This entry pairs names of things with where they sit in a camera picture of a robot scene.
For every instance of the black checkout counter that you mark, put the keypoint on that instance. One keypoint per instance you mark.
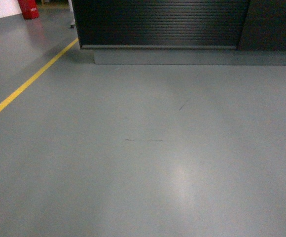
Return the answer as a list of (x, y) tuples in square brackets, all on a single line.
[(245, 25)]

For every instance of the red fire extinguisher box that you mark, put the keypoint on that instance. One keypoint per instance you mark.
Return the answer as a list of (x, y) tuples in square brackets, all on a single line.
[(29, 9)]

